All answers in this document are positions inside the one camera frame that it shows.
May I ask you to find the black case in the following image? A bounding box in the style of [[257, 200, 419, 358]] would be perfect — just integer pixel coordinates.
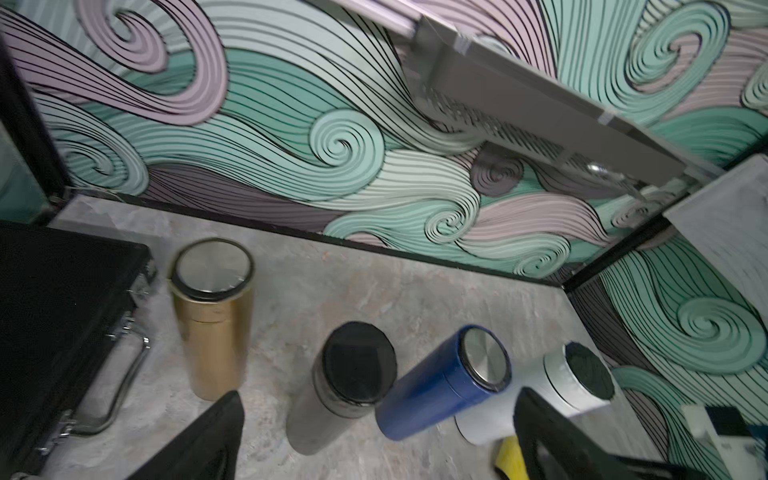
[[1, 221, 157, 479]]

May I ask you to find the yellow cleaning cloth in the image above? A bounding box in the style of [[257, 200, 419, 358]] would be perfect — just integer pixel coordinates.
[[494, 436, 529, 480]]

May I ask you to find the black thermos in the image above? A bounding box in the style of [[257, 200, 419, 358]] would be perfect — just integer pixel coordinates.
[[286, 321, 398, 456]]

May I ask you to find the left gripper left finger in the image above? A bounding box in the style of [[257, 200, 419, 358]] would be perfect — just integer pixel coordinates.
[[129, 390, 245, 480]]

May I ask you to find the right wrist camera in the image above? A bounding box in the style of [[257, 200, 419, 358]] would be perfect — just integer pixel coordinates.
[[681, 404, 767, 479]]

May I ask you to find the gold thermos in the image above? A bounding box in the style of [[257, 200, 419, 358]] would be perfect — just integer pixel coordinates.
[[167, 238, 255, 401]]

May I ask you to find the blue thermos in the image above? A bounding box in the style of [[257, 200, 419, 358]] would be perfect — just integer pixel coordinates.
[[375, 324, 512, 441]]

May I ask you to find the white thermos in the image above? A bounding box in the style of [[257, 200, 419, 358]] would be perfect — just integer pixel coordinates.
[[455, 342, 616, 446]]

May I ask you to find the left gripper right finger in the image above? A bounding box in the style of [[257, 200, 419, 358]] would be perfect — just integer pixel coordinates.
[[513, 387, 708, 480]]

